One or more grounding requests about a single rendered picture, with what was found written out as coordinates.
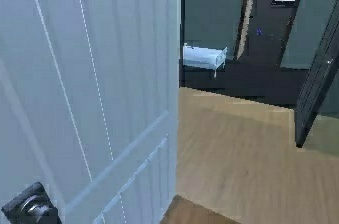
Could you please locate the white bed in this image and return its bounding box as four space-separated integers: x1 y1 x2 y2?
182 42 229 79

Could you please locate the white panelled room door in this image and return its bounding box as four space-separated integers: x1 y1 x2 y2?
0 0 182 224

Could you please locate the black room door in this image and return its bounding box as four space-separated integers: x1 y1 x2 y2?
294 0 339 149

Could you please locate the black door handle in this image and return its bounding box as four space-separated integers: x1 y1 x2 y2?
0 181 63 224

